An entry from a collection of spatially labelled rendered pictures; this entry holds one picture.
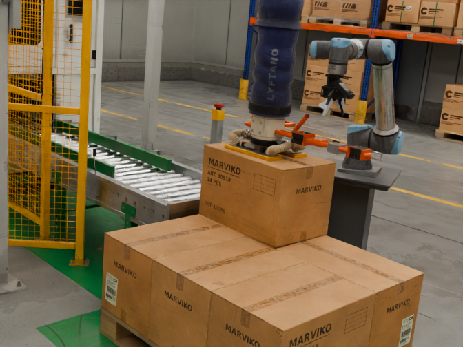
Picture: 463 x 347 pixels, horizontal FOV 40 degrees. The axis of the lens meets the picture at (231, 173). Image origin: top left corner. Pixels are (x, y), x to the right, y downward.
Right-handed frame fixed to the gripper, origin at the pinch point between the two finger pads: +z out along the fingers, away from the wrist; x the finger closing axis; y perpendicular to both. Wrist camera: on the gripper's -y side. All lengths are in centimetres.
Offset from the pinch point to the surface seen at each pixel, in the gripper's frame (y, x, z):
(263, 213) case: 20, 20, 52
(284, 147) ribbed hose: 22.5, 7.7, 19.4
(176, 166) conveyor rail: 151, -29, 61
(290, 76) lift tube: 31.2, -0.4, -15.6
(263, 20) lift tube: 42, 13, -42
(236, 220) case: 39, 19, 61
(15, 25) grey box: 140, 95, -27
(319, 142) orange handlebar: 4.0, 3.6, 13.4
